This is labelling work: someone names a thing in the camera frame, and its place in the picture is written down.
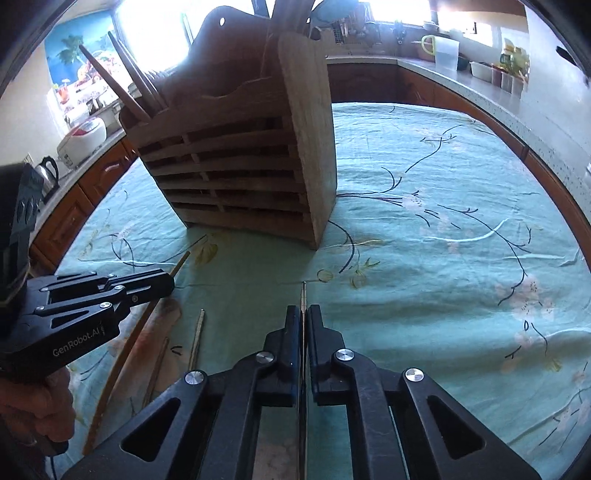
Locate brown wooden utensil holder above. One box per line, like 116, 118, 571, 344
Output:
120, 6, 338, 248

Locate dark wooden chopstick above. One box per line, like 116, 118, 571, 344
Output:
108, 32, 167, 113

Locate long wooden chopstick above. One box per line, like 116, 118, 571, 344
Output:
82, 250, 191, 457

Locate stainless electric kettle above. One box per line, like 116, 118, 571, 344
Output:
34, 156, 59, 204

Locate clear measuring jug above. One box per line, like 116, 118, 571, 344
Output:
421, 35, 460, 71

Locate cooking oil bottles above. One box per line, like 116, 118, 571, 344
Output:
499, 38, 531, 82

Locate person's left hand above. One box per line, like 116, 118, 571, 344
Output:
1, 367, 76, 446

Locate teal floral tablecloth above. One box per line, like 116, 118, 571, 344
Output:
59, 103, 590, 479

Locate tropical wall poster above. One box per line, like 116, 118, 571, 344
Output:
44, 9, 122, 89

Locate white pink rice cooker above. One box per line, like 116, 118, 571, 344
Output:
57, 117, 107, 170

